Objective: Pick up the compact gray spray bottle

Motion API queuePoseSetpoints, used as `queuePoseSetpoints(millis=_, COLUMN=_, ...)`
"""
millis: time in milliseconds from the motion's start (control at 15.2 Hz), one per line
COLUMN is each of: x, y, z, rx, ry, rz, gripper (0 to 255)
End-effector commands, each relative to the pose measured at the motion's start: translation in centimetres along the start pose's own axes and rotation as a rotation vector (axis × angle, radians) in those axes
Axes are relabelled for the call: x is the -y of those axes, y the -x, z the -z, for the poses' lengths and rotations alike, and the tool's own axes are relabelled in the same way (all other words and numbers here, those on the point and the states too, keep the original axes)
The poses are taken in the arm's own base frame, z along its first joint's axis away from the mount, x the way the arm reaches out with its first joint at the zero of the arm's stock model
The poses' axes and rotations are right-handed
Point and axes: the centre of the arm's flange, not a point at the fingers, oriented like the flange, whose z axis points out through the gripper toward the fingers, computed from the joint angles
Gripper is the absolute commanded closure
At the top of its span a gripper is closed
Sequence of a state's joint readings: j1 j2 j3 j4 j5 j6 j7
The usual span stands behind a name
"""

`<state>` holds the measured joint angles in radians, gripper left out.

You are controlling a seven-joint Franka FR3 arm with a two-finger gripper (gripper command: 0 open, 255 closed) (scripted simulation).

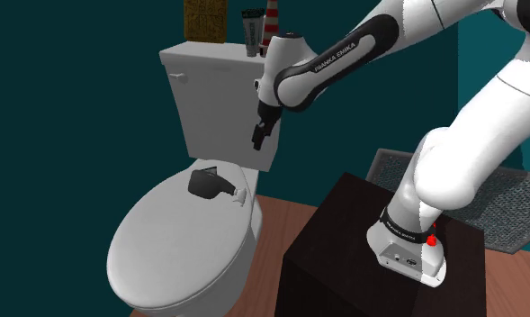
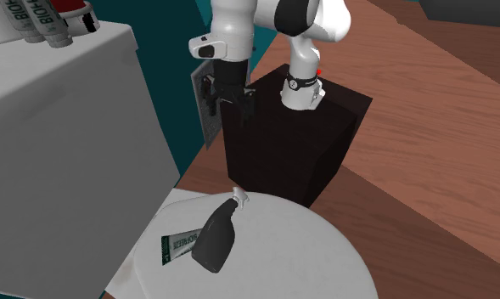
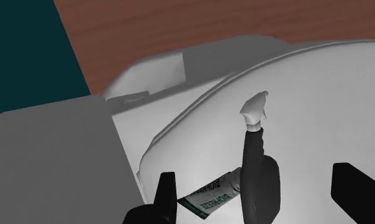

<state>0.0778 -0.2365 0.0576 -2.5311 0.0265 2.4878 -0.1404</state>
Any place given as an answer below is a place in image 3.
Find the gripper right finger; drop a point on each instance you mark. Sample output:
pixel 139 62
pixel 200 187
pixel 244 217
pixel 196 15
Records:
pixel 358 189

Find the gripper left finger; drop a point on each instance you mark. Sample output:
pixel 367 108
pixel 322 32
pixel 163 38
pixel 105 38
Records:
pixel 167 201

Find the white green tube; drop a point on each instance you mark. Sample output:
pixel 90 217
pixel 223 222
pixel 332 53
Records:
pixel 210 198

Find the black spray bottle white trigger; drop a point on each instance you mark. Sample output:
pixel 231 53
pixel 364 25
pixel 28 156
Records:
pixel 259 180

